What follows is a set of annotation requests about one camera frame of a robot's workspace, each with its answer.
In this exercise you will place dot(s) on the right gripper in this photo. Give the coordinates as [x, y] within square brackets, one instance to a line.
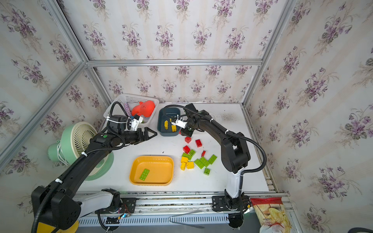
[186, 130]

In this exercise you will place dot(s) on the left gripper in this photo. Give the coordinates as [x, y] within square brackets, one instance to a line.
[145, 136]

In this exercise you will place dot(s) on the yellow arched lego brick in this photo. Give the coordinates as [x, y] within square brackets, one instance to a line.
[166, 125]

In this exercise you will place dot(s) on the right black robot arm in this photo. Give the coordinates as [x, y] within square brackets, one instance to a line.
[234, 154]

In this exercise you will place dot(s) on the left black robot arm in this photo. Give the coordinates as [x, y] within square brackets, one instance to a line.
[54, 204]

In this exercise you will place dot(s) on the dark blue plastic tray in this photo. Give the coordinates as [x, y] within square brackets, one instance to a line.
[166, 117]

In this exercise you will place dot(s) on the green lego brick small square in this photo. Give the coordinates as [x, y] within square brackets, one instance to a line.
[192, 152]

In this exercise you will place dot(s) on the red toy in basket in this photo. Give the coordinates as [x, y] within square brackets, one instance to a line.
[144, 109]

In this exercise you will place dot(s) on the purple bottle in basket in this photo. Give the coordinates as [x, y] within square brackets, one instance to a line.
[127, 109]

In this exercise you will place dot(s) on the yellow plastic tray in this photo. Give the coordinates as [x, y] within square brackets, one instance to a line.
[161, 170]

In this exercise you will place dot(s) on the green lego plate long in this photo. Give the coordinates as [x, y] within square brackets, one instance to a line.
[200, 163]

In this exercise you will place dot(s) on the green desk fan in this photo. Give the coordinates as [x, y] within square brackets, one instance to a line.
[75, 140]

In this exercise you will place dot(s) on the snack bag red top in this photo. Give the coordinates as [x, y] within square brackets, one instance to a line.
[272, 215]

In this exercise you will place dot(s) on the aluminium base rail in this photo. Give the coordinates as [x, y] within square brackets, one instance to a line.
[180, 208]

